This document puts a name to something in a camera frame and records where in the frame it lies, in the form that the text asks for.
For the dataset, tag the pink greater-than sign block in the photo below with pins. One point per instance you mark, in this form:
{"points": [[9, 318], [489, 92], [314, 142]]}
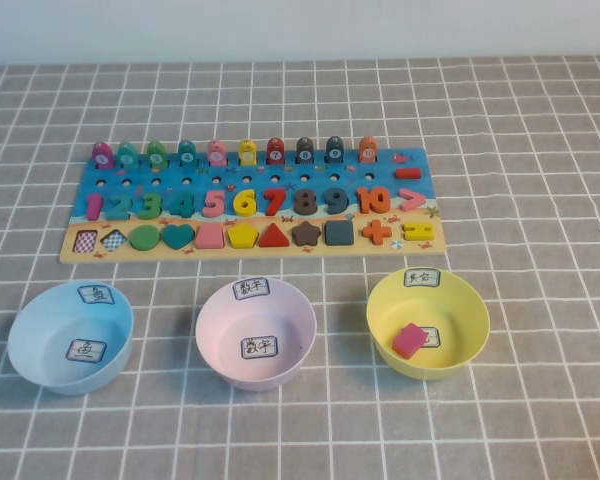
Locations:
{"points": [[417, 200]]}

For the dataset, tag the green fish piece three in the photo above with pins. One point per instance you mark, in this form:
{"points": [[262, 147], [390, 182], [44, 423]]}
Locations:
{"points": [[156, 154]]}

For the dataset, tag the brown fish piece eight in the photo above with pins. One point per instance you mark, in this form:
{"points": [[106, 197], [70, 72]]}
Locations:
{"points": [[305, 151]]}

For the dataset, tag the light blue plastic bowl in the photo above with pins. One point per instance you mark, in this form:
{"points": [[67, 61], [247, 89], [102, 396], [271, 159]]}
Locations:
{"points": [[40, 340]]}

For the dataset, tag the magenta fish piece one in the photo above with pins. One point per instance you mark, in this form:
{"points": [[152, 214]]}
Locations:
{"points": [[102, 155]]}

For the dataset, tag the light pink plastic bowl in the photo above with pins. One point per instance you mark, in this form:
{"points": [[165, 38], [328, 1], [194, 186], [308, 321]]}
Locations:
{"points": [[220, 325]]}

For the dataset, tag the red number seven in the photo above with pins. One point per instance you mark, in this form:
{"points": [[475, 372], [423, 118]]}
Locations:
{"points": [[276, 202]]}

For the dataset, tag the dark grey square block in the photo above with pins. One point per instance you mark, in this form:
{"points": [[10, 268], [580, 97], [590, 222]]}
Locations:
{"points": [[339, 233]]}

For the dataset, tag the red triangle block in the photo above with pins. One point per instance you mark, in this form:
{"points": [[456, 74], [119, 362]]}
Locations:
{"points": [[275, 238]]}

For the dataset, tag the yellow equals sign block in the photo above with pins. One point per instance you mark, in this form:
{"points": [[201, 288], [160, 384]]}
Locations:
{"points": [[410, 231]]}

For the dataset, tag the yellow fish piece six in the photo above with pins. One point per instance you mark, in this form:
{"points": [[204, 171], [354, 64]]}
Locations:
{"points": [[247, 152]]}

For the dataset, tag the dark grey number nine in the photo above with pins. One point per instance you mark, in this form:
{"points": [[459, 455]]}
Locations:
{"points": [[344, 197]]}

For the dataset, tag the teal fish piece four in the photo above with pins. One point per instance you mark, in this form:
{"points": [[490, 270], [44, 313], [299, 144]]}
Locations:
{"points": [[187, 153]]}

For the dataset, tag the red fish piece seven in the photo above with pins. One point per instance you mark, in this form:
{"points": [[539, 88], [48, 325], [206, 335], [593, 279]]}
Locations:
{"points": [[276, 151]]}

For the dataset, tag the red minus sign block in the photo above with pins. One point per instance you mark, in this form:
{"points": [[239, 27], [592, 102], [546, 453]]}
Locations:
{"points": [[407, 173]]}

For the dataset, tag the teal fish piece two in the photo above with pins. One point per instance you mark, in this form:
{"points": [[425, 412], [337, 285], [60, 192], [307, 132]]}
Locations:
{"points": [[127, 155]]}

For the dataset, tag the yellow pentagon block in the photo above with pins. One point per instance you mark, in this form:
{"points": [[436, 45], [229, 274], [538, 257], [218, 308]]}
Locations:
{"points": [[244, 236]]}

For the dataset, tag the grey white-grid tablecloth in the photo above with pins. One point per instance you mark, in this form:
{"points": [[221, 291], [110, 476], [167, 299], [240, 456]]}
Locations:
{"points": [[530, 150]]}

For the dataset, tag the green number three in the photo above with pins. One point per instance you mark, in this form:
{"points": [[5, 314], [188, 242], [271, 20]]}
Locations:
{"points": [[156, 206]]}

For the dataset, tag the pink trapezoid block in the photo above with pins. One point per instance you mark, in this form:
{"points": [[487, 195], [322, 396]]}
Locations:
{"points": [[210, 237]]}

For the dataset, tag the orange plus sign block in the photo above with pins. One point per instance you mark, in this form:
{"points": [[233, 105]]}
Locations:
{"points": [[377, 232]]}

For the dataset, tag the teal number four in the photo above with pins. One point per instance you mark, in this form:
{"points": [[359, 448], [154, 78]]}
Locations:
{"points": [[187, 207]]}

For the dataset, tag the orange fish piece ten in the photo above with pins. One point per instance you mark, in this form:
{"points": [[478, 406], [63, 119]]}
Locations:
{"points": [[368, 149]]}

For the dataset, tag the magenta number one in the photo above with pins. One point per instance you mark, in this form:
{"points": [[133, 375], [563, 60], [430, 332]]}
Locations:
{"points": [[94, 207]]}

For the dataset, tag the yellow number six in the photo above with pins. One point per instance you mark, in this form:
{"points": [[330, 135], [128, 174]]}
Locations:
{"points": [[241, 205]]}

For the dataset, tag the brown number eight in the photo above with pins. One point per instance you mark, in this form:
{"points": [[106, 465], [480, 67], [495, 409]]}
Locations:
{"points": [[306, 201]]}

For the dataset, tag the dark grey fish piece nine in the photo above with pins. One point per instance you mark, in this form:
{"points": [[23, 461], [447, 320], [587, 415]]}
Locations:
{"points": [[335, 150]]}

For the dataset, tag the green circle block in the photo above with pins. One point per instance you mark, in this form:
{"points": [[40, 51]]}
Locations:
{"points": [[144, 237]]}

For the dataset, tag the teal number two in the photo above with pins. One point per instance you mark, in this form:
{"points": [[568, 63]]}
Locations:
{"points": [[121, 215]]}

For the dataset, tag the teal heart block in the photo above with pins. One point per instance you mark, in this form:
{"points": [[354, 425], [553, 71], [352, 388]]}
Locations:
{"points": [[178, 236]]}

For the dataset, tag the magenta rectangle block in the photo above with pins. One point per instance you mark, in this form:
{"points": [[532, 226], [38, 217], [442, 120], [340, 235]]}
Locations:
{"points": [[409, 340]]}

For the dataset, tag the yellow plastic bowl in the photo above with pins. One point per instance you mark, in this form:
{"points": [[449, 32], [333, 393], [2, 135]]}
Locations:
{"points": [[395, 310]]}

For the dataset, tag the pink number five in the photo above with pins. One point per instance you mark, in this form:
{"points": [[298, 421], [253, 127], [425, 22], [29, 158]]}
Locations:
{"points": [[214, 202]]}

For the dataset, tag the pink fish piece five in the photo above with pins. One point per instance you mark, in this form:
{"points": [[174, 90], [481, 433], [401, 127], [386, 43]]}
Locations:
{"points": [[217, 152]]}

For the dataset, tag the brown star block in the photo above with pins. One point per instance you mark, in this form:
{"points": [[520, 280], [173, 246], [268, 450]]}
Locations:
{"points": [[307, 233]]}

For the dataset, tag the wooden number puzzle board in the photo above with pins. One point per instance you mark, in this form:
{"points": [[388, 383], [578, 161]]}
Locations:
{"points": [[320, 179]]}

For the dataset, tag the orange number ten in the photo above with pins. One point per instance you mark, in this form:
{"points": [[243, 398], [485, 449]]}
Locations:
{"points": [[365, 200]]}

